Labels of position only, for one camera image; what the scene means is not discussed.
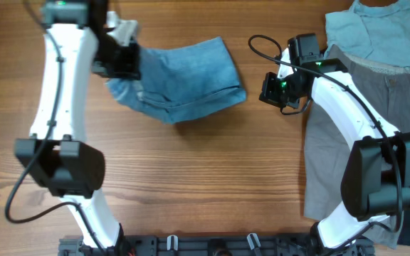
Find light blue denim jeans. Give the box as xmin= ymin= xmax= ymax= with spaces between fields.
xmin=106 ymin=37 xmax=246 ymax=124

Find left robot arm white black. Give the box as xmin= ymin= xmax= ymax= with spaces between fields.
xmin=14 ymin=0 xmax=141 ymax=255

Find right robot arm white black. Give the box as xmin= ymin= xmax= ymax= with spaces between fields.
xmin=259 ymin=33 xmax=410 ymax=255

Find grey shorts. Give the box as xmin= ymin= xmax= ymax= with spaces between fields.
xmin=304 ymin=46 xmax=410 ymax=248

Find light teal shirt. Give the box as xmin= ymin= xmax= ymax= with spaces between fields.
xmin=325 ymin=0 xmax=410 ymax=68

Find black mounting rail base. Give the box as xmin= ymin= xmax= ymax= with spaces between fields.
xmin=58 ymin=233 xmax=375 ymax=256

